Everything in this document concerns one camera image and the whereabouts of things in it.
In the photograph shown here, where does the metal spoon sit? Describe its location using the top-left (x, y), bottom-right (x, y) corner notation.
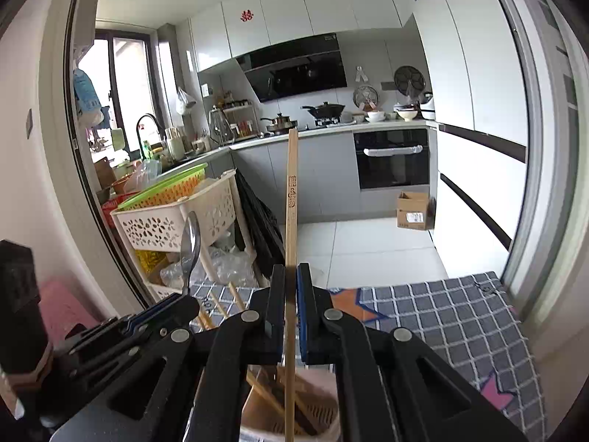
top-left (180, 211), bottom-right (201, 295)

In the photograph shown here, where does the plain bamboo chopstick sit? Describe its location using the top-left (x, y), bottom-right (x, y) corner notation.
top-left (285, 129), bottom-right (299, 442)

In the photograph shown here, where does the black kitchen faucet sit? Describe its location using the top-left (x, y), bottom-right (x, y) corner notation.
top-left (136, 113), bottom-right (164, 146)

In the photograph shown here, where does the crumpled clear plastic bag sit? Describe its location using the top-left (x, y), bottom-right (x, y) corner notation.
top-left (159, 245), bottom-right (259, 288)

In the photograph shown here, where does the pink plastic stool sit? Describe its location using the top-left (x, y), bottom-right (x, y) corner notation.
top-left (39, 280), bottom-right (99, 345)

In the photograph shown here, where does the chopstick in holder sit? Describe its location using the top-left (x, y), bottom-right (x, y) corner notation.
top-left (247, 370), bottom-right (285, 418)

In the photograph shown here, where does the beige perforated storage cart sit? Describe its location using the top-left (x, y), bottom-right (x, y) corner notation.
top-left (112, 170), bottom-right (257, 301)

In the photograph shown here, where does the beige utensil holder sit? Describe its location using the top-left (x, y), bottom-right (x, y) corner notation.
top-left (240, 365), bottom-right (341, 441)

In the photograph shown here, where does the green plastic basket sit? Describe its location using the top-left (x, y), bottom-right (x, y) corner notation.
top-left (117, 163), bottom-right (208, 211)

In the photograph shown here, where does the grey checkered tablecloth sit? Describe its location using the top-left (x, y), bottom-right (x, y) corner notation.
top-left (187, 270), bottom-right (546, 442)

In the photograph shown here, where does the cardboard box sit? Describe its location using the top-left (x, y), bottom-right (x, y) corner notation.
top-left (396, 192), bottom-right (435, 231)

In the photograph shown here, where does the built-in black oven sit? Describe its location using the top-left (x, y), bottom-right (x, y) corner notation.
top-left (353, 129), bottom-right (430, 190)

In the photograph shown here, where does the lidded cooking pot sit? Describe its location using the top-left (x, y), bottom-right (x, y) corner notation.
top-left (262, 113), bottom-right (297, 135)

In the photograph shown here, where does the black wok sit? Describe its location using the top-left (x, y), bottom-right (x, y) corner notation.
top-left (303, 102), bottom-right (345, 120)

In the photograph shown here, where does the black range hood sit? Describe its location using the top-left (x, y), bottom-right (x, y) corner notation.
top-left (236, 33), bottom-right (348, 103)

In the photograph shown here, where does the white refrigerator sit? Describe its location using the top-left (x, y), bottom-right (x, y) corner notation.
top-left (393, 0), bottom-right (528, 277)

